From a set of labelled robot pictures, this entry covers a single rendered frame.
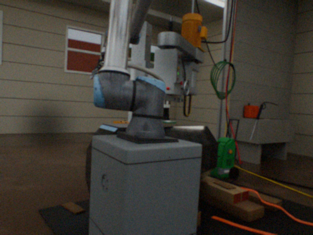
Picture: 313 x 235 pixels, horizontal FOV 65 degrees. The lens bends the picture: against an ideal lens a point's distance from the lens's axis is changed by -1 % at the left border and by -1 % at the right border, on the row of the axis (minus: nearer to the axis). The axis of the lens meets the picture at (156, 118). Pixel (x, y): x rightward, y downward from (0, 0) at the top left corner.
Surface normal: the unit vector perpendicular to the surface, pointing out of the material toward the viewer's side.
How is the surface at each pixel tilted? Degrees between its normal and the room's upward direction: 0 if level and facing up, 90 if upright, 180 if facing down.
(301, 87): 90
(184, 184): 90
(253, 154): 90
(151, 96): 88
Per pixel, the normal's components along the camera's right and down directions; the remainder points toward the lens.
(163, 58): -0.42, 0.03
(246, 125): -0.83, -0.02
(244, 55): 0.55, 0.07
